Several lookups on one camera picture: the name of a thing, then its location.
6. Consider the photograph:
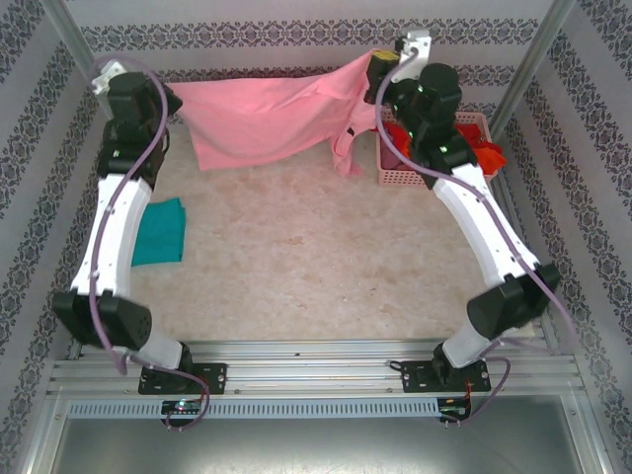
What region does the pink t-shirt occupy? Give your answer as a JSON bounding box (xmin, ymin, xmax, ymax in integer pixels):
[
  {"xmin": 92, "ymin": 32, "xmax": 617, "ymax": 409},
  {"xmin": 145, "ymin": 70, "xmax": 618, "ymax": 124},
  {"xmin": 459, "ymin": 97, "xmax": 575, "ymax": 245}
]
[{"xmin": 167, "ymin": 52, "xmax": 384, "ymax": 178}]

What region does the orange t-shirt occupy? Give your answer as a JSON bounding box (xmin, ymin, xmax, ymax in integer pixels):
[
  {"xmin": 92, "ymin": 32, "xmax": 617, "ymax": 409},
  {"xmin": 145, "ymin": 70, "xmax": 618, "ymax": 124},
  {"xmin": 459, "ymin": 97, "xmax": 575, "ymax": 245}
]
[{"xmin": 400, "ymin": 135, "xmax": 509, "ymax": 179}]

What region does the purple t-shirt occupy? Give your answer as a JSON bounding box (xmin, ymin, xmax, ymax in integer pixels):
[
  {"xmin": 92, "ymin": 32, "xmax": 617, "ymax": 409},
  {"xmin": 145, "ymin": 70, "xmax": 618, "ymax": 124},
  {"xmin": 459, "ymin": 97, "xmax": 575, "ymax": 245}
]
[{"xmin": 382, "ymin": 147, "xmax": 411, "ymax": 172}]

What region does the pink plastic basket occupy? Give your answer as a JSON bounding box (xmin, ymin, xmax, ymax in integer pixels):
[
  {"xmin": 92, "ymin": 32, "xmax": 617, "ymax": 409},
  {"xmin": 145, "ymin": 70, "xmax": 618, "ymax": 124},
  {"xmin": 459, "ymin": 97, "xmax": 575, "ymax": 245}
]
[{"xmin": 374, "ymin": 111, "xmax": 493, "ymax": 188}]

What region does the teal folded t-shirt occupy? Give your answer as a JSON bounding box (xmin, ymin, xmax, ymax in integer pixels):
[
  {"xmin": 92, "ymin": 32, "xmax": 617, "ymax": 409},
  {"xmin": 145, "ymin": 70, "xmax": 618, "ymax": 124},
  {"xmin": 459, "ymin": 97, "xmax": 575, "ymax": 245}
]
[{"xmin": 130, "ymin": 197, "xmax": 189, "ymax": 268}]

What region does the grey sheet metal panel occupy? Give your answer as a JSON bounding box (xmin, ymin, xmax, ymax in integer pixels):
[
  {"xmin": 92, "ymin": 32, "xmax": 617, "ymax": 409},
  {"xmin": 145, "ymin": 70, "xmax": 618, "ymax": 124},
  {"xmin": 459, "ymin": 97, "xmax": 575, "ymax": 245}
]
[{"xmin": 48, "ymin": 417, "xmax": 606, "ymax": 474}]

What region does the aluminium corner post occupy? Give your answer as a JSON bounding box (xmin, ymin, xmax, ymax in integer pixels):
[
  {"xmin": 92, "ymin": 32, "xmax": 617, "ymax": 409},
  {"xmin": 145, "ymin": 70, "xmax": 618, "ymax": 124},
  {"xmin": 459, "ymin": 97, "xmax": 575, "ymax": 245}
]
[
  {"xmin": 496, "ymin": 0, "xmax": 577, "ymax": 134},
  {"xmin": 46, "ymin": 0, "xmax": 142, "ymax": 152}
]

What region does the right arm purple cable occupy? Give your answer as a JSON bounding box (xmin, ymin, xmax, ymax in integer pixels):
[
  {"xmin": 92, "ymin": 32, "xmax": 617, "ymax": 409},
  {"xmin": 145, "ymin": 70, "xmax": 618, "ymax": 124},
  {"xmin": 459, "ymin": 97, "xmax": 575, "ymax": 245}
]
[{"xmin": 373, "ymin": 46, "xmax": 577, "ymax": 427}]

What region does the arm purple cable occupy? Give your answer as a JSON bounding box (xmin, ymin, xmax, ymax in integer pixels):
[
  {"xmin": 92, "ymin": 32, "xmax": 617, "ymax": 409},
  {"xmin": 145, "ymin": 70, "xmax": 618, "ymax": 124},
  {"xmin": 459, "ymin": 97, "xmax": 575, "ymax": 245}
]
[
  {"xmin": 88, "ymin": 54, "xmax": 211, "ymax": 434},
  {"xmin": 373, "ymin": 46, "xmax": 577, "ymax": 427}
]

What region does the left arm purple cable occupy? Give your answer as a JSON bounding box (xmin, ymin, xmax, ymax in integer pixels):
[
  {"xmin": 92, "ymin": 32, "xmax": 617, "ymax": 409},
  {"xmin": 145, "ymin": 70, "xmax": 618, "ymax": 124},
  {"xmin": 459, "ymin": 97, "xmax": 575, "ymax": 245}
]
[{"xmin": 88, "ymin": 54, "xmax": 211, "ymax": 434}]

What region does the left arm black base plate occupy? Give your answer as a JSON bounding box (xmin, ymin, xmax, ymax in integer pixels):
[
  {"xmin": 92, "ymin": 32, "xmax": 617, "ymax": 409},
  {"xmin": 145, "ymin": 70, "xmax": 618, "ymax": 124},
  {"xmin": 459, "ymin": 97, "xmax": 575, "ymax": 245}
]
[{"xmin": 137, "ymin": 362, "xmax": 228, "ymax": 396}]

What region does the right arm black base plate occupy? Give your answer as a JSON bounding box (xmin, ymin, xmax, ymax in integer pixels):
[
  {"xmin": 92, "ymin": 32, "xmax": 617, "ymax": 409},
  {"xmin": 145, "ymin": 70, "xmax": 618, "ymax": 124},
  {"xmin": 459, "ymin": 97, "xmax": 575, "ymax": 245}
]
[{"xmin": 402, "ymin": 358, "xmax": 493, "ymax": 395}]

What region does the aluminium mounting rail frame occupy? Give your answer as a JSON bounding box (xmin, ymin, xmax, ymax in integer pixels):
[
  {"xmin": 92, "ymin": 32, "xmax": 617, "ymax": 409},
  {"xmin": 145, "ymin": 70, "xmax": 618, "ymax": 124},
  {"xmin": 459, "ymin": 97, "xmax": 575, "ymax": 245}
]
[{"xmin": 46, "ymin": 338, "xmax": 582, "ymax": 396}]

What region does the slotted grey cable duct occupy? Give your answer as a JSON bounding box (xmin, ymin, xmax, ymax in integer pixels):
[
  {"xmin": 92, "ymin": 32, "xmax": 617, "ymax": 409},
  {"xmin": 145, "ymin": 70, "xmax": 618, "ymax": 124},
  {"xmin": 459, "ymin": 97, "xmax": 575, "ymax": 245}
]
[{"xmin": 66, "ymin": 398, "xmax": 440, "ymax": 419}]

